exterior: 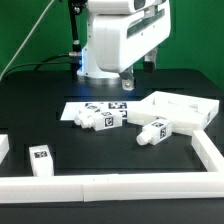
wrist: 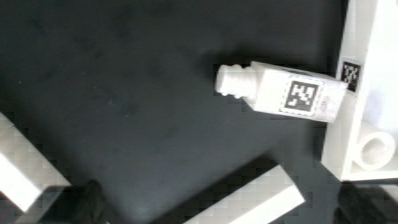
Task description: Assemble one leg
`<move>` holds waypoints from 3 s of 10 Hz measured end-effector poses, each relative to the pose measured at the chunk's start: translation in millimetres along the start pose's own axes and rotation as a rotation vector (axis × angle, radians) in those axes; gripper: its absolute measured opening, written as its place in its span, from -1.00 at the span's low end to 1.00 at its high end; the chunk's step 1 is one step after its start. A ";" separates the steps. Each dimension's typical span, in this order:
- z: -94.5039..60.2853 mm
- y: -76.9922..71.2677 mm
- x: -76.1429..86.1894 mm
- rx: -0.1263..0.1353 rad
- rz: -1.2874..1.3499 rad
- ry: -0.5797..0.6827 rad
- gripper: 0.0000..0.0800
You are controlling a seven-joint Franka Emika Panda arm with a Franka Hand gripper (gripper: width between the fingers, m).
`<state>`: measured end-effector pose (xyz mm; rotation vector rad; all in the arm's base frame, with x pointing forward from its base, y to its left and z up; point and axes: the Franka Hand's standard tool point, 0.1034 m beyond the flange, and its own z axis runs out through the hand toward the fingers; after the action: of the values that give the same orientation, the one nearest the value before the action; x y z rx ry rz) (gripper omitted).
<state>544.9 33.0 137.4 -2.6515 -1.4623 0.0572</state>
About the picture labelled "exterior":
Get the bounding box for white marker sheet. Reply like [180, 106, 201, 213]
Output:
[60, 101, 146, 121]

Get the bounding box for grey cable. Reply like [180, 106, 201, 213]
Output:
[0, 0, 56, 81]

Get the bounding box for white right fence bar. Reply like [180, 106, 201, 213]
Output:
[191, 130, 224, 173]

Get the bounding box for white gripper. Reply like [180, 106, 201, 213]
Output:
[93, 0, 171, 90]

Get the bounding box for white square table top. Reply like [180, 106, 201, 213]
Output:
[127, 91, 219, 136]

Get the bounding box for white front fence bar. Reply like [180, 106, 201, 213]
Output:
[0, 172, 224, 204]

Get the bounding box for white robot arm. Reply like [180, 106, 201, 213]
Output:
[77, 0, 171, 91]

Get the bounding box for white left fence block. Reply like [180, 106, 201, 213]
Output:
[0, 134, 9, 164]

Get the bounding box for white fence bar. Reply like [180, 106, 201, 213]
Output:
[0, 172, 224, 204]
[191, 130, 224, 173]

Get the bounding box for black cables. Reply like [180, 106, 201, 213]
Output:
[3, 53, 83, 78]

